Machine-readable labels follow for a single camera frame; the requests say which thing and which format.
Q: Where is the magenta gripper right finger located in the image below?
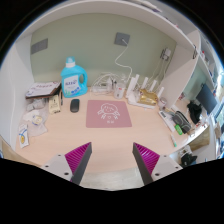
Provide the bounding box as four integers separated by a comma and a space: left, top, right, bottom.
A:
132, 142, 184, 186

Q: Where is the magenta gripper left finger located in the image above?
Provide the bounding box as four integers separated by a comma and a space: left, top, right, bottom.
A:
41, 141, 93, 186

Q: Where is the pink mouse pad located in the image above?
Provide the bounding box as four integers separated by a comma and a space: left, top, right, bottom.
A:
86, 100, 132, 128

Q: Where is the black computer mouse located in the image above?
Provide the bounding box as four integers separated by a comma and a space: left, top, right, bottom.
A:
70, 99, 80, 113

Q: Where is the white remote control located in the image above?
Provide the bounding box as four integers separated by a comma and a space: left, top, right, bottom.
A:
158, 111, 175, 132

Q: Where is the green marker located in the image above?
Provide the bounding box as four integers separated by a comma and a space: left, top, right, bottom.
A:
175, 124, 183, 135

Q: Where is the black pouch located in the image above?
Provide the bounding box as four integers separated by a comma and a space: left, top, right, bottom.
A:
173, 111, 191, 134

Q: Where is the clear plastic bag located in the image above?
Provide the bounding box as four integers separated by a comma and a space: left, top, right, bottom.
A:
22, 110, 48, 137

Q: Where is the gold foil packet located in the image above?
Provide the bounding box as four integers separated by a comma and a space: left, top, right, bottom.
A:
138, 89, 158, 106

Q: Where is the small yellow packet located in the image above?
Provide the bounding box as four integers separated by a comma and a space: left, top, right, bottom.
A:
49, 95, 60, 114

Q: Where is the white packet with yellow print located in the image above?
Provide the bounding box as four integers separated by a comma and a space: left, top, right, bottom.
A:
18, 124, 29, 148

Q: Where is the black bag on desk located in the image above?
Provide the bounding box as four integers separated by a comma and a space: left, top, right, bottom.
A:
187, 101, 202, 124

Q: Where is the blue detergent bottle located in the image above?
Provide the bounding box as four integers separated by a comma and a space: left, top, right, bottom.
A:
61, 56, 88, 98

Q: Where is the white power strip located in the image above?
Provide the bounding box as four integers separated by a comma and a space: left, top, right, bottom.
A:
91, 85, 111, 93

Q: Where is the white jar with red label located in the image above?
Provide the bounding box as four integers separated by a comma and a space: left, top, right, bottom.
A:
114, 83, 125, 99

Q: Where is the printed box on left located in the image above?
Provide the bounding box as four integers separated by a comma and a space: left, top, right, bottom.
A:
25, 82, 60, 99

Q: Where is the black monitor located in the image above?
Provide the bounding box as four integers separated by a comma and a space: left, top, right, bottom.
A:
196, 84, 217, 114

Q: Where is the white desk divider panel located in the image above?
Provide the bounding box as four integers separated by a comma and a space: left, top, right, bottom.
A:
161, 30, 201, 108

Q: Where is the white overhead shelf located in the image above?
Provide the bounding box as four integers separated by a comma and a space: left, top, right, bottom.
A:
18, 0, 201, 51

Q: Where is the white cable to outlet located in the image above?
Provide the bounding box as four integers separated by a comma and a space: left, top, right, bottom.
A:
114, 39, 133, 83

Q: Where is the grey wall panel left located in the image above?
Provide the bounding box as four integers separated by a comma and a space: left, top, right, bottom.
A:
31, 39, 48, 54

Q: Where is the grey wall outlet plate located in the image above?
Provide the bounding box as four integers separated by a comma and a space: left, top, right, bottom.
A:
114, 32, 130, 46

